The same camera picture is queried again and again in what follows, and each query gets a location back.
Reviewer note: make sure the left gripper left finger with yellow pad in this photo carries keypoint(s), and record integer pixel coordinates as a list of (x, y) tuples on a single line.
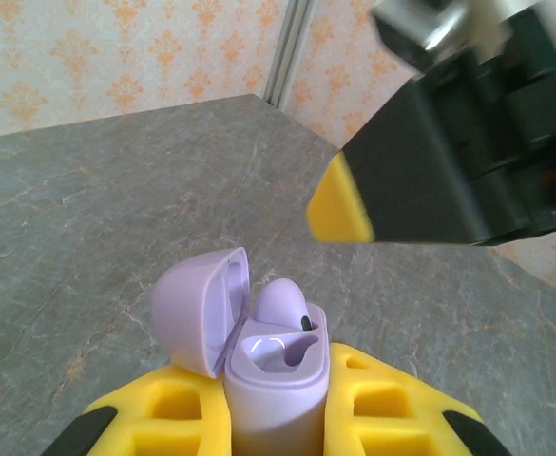
[(163, 418)]

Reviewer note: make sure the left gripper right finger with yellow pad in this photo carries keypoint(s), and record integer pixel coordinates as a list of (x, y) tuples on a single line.
[(377, 413)]

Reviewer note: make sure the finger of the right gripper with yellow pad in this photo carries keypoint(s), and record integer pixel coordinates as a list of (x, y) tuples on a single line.
[(401, 180)]

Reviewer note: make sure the purple earbud charging case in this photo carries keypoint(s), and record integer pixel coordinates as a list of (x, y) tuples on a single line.
[(273, 408)]

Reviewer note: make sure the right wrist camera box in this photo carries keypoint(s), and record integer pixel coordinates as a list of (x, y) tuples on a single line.
[(425, 24)]

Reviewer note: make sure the aluminium frame corner post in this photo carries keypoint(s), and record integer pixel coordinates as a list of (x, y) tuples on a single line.
[(289, 47)]

